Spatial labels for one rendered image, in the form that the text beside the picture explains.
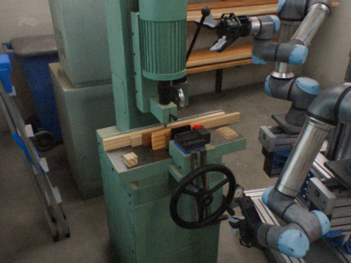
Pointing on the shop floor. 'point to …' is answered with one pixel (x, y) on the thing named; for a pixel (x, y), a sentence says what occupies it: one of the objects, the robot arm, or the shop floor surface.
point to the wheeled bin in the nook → (39, 85)
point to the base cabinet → (157, 226)
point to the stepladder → (30, 152)
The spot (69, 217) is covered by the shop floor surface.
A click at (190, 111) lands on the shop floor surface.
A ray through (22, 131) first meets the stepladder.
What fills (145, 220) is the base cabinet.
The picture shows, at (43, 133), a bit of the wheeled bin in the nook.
